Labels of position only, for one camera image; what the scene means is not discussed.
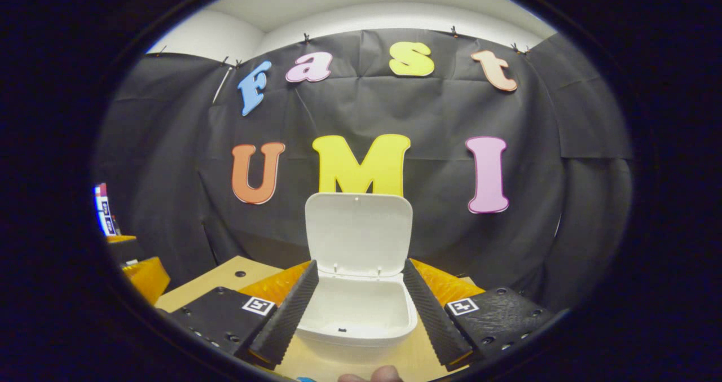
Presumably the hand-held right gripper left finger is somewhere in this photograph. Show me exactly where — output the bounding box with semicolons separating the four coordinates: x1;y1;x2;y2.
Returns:
164;260;320;370

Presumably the computer monitor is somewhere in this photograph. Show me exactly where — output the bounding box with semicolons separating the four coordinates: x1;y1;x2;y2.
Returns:
93;183;119;237

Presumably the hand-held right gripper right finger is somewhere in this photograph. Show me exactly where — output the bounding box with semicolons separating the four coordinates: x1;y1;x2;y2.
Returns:
402;258;556;370

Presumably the white desktop garbage bin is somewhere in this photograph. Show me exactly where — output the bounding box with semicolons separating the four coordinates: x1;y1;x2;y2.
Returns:
294;193;419;365

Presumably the black backdrop cloth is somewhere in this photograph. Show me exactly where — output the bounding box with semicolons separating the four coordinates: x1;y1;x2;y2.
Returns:
93;28;633;315

